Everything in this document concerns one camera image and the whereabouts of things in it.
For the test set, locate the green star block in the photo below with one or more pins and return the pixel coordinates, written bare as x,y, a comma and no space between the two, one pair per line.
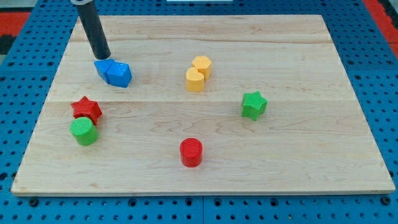
253,105

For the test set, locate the yellow heart block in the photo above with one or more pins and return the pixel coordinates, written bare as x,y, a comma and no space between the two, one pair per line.
194,80

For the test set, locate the wooden board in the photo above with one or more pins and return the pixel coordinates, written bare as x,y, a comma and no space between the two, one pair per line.
312,139

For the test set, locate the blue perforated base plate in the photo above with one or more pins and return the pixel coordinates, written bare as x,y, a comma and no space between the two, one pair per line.
31,63

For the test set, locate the green cylinder block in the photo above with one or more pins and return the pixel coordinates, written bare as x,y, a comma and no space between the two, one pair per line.
84,131

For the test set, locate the red star block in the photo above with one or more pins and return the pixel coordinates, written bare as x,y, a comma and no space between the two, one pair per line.
87,108

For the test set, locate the yellow hexagon block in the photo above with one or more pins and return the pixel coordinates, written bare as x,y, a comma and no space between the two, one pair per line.
204,65

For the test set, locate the blue triangle block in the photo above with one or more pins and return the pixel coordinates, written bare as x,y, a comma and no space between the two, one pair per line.
102,67

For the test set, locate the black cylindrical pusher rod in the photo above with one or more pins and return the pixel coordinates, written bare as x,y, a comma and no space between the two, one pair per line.
91,23

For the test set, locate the red cylinder block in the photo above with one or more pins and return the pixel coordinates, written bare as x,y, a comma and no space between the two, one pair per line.
191,152

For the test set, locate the blue pentagon block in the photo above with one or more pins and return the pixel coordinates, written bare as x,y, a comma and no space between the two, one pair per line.
119,74

